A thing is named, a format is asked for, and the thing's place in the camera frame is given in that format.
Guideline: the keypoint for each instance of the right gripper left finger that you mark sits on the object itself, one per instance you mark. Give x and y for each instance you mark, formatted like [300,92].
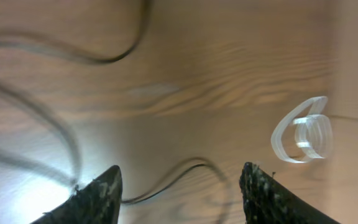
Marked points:
[98,203]

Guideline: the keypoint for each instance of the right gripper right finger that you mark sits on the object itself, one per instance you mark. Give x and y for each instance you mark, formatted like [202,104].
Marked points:
[266,201]

